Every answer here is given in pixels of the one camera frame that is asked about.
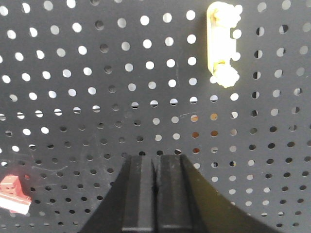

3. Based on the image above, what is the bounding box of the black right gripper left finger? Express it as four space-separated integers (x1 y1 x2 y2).
80 156 156 233

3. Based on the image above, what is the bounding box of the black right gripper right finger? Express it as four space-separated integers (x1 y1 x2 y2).
156 155 277 233

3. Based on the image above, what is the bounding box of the black perforated pegboard panel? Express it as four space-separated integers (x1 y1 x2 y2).
0 0 311 233

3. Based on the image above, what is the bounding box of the red rotary selector switch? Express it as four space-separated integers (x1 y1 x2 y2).
0 175 32 215

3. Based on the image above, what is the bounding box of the yellow handle on pegboard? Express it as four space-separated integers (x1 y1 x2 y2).
206 1 243 88

